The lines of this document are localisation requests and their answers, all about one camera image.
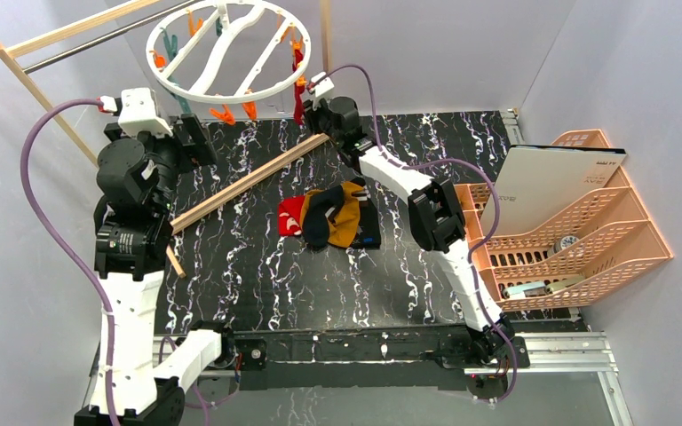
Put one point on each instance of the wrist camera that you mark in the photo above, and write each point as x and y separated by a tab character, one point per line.
137	111
320	88

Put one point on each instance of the pink plastic file organizer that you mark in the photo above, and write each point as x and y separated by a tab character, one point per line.
618	243

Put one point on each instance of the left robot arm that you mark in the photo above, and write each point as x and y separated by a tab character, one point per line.
138	174

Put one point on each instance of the white flat box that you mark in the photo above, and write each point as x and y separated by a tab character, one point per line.
537	182

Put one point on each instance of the metal rack rod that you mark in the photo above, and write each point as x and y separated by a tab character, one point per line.
152	18

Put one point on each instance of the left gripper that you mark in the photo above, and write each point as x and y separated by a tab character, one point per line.
191	138

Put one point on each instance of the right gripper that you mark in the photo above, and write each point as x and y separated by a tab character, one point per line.
314	117

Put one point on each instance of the red sock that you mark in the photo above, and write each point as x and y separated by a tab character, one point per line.
299	88
289	212

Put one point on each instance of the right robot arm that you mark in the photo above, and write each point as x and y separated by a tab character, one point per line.
436	222

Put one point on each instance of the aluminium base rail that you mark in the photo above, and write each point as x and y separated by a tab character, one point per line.
411	356

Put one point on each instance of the white round clip hanger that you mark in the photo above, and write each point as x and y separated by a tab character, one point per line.
228	52

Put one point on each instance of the round metal can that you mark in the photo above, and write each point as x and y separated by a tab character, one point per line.
565	242

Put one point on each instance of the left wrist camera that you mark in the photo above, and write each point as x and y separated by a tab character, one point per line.
137	111

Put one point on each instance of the orange clothes clip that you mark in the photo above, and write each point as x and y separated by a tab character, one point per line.
250	109

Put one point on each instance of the wooden clothes rack frame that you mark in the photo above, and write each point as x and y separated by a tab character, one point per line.
70	126

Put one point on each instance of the mustard yellow sock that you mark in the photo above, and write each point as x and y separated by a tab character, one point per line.
344	226

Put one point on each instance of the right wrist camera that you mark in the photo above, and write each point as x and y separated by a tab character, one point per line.
320	88

